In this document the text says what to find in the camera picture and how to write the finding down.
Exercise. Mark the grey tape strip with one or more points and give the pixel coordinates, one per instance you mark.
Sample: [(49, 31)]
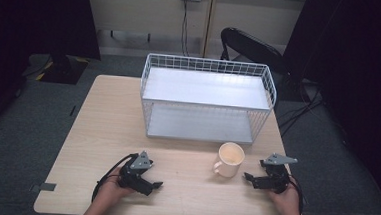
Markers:
[(45, 187)]

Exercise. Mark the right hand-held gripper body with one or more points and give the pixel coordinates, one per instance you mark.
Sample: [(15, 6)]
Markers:
[(276, 178)]

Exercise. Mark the person's left hand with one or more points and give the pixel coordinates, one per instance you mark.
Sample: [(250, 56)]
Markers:
[(111, 190)]

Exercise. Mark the person's right hand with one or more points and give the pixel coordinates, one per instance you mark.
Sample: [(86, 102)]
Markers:
[(286, 202)]

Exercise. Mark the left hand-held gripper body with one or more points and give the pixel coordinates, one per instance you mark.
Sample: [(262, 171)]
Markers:
[(140, 163)]

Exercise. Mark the black curtain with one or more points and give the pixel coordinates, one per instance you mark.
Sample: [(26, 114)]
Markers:
[(358, 64), (23, 27)]

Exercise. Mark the black chair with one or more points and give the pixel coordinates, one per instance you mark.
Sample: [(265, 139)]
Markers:
[(252, 47)]

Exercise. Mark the black stand base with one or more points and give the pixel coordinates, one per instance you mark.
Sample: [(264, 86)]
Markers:
[(63, 71)]

